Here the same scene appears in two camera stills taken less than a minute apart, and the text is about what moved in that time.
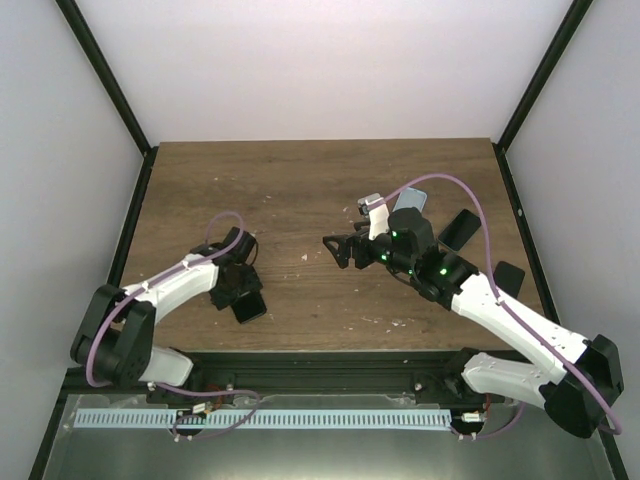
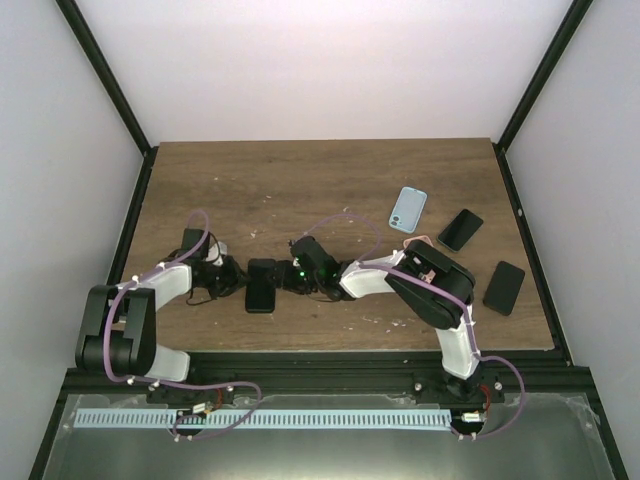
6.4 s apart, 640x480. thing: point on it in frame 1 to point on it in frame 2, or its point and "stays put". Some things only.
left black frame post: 79,25 stays put
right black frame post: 571,20 stays put
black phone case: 249,306 to 260,286
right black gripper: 357,240 to 283,278
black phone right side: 508,278 stays put
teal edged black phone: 460,229 stays put
